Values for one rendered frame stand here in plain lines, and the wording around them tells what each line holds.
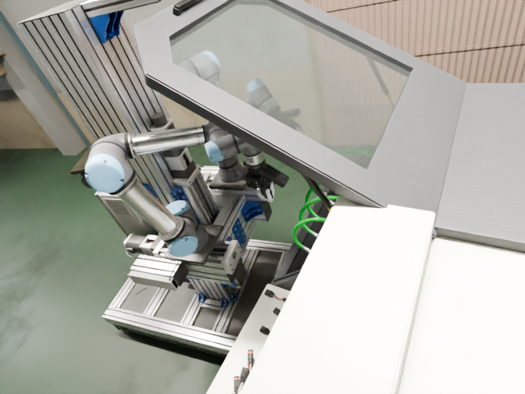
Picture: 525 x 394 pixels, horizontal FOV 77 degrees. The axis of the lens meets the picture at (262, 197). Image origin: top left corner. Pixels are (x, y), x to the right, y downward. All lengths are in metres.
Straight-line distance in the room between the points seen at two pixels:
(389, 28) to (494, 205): 2.46
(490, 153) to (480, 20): 2.25
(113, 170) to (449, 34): 2.76
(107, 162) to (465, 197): 1.00
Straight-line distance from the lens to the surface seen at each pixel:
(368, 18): 3.20
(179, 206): 1.47
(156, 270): 1.72
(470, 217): 0.88
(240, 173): 1.85
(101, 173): 1.16
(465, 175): 0.99
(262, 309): 1.36
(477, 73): 3.41
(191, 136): 1.27
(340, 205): 0.82
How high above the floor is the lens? 2.12
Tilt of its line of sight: 40 degrees down
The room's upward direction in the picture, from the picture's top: 18 degrees counter-clockwise
